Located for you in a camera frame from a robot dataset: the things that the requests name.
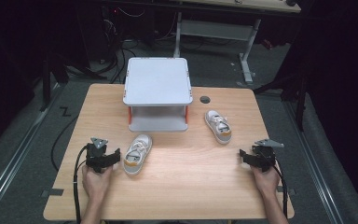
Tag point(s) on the grey tape piece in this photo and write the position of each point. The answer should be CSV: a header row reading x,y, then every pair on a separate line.
x,y
52,192
287,190

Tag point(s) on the person's right hand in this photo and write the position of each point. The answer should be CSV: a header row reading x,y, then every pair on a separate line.
x,y
265,182

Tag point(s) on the white and grey child's shoe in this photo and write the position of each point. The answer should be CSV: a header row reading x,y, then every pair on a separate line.
x,y
218,126
137,154

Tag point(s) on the person's left hand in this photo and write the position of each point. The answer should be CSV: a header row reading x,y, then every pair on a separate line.
x,y
95,183

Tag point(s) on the white two-tier shoe rack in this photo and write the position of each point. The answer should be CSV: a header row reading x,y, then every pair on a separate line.
x,y
157,90

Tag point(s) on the white-framed wooden desk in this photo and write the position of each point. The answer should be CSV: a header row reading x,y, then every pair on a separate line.
x,y
217,29

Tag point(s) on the metal floor rail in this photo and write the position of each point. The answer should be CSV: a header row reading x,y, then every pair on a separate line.
x,y
315,161
15,152

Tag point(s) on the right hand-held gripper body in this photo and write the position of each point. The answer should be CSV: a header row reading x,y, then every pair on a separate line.
x,y
263,155

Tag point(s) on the black metal stand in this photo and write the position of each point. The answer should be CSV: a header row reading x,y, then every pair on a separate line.
x,y
46,81
298,93

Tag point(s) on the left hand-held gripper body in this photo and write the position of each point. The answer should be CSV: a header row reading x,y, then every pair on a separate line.
x,y
97,157

